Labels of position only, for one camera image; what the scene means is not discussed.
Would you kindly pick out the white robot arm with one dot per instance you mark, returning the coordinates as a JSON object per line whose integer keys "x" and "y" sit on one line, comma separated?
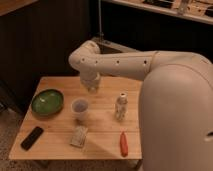
{"x": 175, "y": 102}

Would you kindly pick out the upper wooden shelf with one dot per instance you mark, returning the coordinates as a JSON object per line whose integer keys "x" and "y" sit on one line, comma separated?
{"x": 194, "y": 10}

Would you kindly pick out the vertical metal pole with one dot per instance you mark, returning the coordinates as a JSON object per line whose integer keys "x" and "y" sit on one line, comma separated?
{"x": 101, "y": 34}

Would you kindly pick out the wooden side table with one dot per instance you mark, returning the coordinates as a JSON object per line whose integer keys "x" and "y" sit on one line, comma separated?
{"x": 104, "y": 130}

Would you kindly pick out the white snack packet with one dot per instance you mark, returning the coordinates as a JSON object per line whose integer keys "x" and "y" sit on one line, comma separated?
{"x": 79, "y": 136}

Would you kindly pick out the black remote control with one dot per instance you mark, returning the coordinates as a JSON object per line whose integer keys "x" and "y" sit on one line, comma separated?
{"x": 31, "y": 138}

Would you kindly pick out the orange carrot toy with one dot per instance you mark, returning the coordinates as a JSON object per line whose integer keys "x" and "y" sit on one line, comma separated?
{"x": 123, "y": 145}

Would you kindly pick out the metal shelf rail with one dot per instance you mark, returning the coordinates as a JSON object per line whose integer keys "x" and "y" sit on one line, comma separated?
{"x": 108, "y": 47}

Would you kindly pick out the green ceramic bowl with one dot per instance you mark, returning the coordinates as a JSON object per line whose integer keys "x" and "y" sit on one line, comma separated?
{"x": 47, "y": 102}

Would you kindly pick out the clear plastic bottle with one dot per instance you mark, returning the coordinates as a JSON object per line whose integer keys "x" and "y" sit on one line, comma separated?
{"x": 121, "y": 106}

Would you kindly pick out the clear plastic cup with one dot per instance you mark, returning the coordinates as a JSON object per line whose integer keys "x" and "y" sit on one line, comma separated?
{"x": 79, "y": 108}

